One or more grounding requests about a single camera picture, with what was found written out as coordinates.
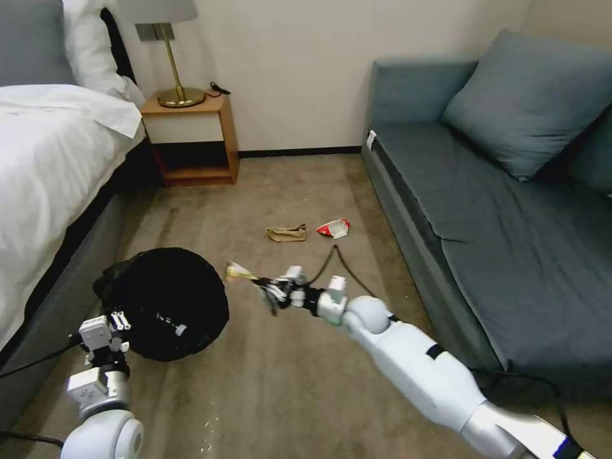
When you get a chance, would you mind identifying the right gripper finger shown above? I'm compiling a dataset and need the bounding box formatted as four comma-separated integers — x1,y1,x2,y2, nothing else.
261,288,295,318
248,275,294,295

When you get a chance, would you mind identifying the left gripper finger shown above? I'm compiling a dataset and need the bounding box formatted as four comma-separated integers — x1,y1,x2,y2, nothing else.
108,309,133,341

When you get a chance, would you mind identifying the yellow wrapper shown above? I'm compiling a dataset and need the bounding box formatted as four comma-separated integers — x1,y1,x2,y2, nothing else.
224,260,259,284

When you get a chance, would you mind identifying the black round trash bin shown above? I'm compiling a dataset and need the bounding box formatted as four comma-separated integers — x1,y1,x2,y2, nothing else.
92,246,231,362

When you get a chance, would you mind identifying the brown crumpled paper bag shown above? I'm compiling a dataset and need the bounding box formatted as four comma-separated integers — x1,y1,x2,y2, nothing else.
266,222,307,244

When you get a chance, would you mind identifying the red white crushed packet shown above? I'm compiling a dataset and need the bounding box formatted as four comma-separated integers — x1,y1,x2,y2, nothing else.
315,217,351,239

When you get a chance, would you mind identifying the black baseboard strip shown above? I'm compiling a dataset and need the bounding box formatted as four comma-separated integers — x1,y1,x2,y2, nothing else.
238,145,364,159

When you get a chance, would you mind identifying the white bed duvet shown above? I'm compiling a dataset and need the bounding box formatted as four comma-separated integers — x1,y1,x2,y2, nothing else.
0,84,144,346

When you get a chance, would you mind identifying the blue-grey sofa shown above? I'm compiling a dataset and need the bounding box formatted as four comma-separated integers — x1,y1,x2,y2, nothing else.
361,28,612,404

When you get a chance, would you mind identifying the wooden white nightstand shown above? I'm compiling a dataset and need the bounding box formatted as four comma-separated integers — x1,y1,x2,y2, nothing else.
140,91,240,187

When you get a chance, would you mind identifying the brass table lamp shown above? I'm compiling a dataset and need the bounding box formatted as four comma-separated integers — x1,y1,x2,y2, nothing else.
131,0,207,109

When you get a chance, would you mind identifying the black pillow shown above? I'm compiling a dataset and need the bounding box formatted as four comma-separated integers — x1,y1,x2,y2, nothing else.
100,7,138,87

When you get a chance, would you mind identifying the white pillow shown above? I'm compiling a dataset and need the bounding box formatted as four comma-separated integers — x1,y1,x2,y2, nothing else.
62,0,147,104

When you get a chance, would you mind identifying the large blue-grey cushion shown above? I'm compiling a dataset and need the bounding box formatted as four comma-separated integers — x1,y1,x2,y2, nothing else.
441,28,612,182

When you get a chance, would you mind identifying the grey padded headboard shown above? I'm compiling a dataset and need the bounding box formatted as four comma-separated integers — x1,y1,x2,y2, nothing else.
0,0,77,89

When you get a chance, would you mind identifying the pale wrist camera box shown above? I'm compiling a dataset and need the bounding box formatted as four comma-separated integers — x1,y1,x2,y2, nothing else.
279,265,307,288
78,315,115,354

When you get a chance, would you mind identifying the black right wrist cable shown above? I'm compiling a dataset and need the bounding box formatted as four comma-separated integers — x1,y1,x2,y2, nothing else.
305,244,398,322

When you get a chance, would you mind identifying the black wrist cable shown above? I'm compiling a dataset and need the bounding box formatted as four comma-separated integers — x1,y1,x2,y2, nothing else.
0,334,87,381
305,244,398,322

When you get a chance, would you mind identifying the grey bed frame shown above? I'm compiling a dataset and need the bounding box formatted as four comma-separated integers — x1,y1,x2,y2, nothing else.
0,138,163,413

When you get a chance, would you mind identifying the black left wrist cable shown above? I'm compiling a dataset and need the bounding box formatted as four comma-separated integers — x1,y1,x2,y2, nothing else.
0,334,87,381

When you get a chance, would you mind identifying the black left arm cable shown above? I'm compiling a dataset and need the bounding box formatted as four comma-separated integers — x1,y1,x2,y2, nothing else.
0,432,66,448

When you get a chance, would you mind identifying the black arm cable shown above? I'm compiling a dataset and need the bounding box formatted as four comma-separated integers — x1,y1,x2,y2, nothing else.
0,432,66,448
470,365,582,448

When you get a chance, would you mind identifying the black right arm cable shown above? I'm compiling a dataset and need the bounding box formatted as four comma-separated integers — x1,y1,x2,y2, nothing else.
470,365,582,448

